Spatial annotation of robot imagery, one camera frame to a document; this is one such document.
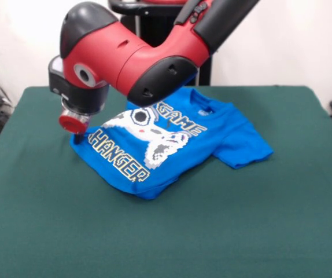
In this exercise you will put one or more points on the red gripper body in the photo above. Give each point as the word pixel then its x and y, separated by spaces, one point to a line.
pixel 73 124

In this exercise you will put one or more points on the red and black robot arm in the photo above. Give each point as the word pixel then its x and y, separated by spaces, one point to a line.
pixel 125 58

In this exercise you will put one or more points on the blue game-controller print t-shirt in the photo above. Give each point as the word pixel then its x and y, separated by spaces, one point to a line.
pixel 235 139

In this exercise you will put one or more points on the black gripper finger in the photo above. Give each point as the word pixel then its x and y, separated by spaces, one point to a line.
pixel 78 139

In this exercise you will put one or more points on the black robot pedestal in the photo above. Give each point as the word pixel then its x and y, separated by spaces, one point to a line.
pixel 143 17

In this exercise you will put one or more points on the dark green table cloth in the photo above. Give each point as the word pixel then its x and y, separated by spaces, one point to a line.
pixel 53 202

